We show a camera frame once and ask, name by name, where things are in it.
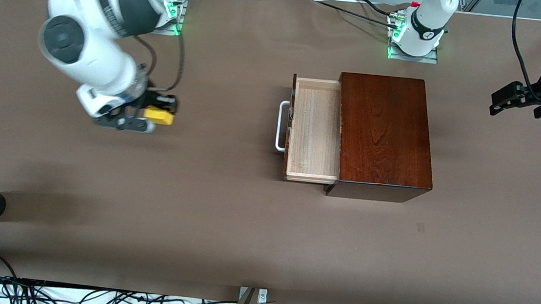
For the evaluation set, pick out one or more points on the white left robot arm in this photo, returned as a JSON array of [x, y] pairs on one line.
[[429, 19]]

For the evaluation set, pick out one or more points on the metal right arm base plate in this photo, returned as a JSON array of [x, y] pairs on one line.
[[176, 28]]

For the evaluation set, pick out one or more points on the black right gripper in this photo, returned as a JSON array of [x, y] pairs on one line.
[[152, 98]]

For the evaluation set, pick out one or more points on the dark brown wooden cabinet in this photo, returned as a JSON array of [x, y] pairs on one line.
[[389, 138]]

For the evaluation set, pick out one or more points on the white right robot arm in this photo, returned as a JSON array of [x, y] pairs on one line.
[[92, 58]]

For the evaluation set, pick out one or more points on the yellow block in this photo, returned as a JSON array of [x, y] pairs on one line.
[[161, 117]]

